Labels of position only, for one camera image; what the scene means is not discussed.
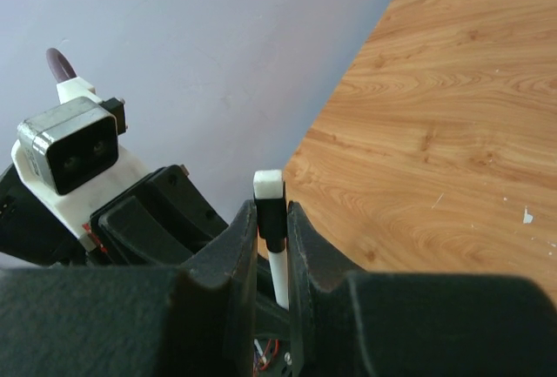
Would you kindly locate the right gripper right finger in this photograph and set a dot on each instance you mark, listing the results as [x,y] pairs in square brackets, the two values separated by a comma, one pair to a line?
[346,321]

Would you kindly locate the white thin pen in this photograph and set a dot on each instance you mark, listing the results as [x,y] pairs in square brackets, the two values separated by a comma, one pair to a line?
[278,262]

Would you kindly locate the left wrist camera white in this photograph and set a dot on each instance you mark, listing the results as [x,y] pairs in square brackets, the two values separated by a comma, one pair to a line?
[70,158]

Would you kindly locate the small black white cap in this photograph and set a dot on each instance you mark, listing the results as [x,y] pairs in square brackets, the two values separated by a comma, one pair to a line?
[269,198]

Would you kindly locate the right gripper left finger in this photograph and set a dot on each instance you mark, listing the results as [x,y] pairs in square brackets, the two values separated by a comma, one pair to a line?
[195,319]

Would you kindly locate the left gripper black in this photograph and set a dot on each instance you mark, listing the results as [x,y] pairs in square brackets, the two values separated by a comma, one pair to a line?
[161,220]

